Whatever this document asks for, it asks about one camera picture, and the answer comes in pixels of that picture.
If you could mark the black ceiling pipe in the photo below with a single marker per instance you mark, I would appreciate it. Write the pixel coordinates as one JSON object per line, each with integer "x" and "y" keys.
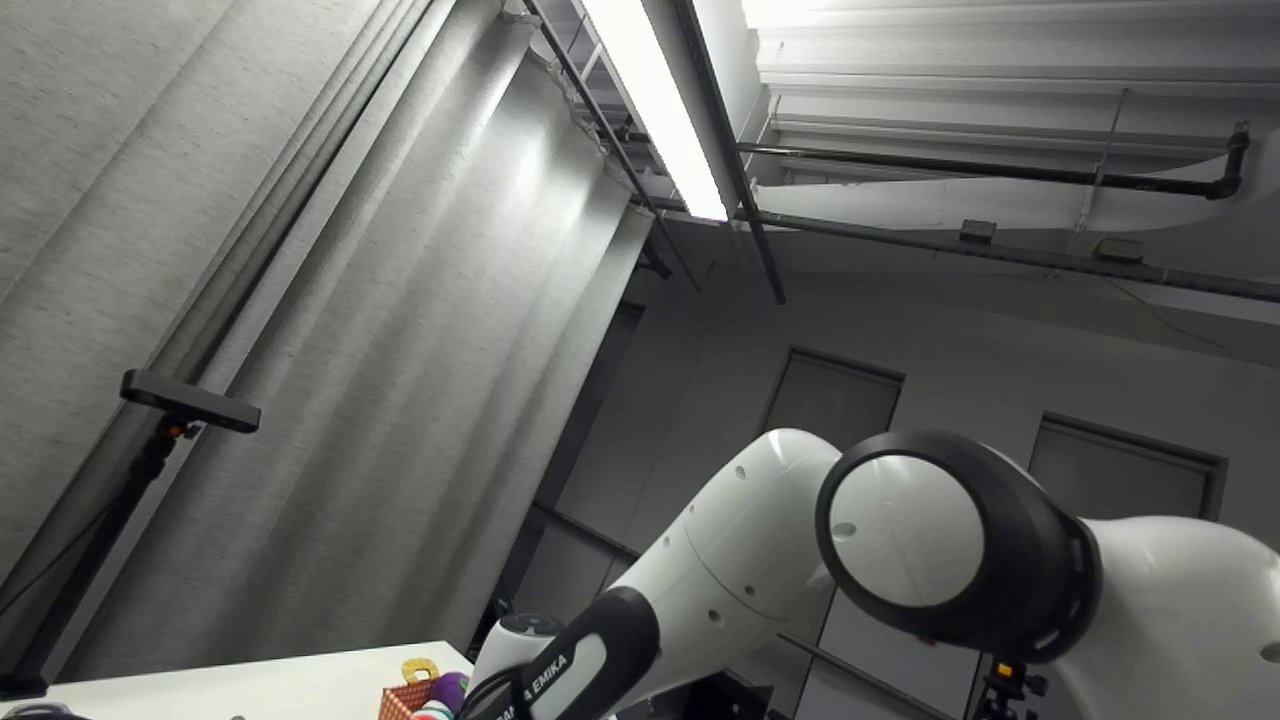
{"x": 1064, "y": 174}

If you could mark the grey curtain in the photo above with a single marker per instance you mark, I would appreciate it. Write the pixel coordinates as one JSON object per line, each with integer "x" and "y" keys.
{"x": 403, "y": 400}

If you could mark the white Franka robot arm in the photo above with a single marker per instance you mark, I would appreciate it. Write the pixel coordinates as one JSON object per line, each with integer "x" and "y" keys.
{"x": 747, "y": 560}

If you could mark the purple toy vegetable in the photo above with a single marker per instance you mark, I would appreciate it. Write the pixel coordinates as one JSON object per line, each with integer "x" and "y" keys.
{"x": 451, "y": 688}

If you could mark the grey door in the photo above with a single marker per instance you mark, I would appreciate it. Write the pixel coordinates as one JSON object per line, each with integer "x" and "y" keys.
{"x": 834, "y": 396}
{"x": 1126, "y": 471}

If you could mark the fluorescent ceiling light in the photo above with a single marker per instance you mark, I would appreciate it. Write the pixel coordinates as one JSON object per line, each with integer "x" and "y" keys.
{"x": 654, "y": 95}

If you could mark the black bar camera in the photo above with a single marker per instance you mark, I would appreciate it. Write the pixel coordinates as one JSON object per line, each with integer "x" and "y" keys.
{"x": 184, "y": 400}

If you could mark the black camera stand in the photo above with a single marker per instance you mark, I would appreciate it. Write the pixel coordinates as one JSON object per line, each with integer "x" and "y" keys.
{"x": 93, "y": 546}

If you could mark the red checkered toy box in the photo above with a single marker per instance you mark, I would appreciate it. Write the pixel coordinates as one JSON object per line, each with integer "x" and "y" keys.
{"x": 403, "y": 706}

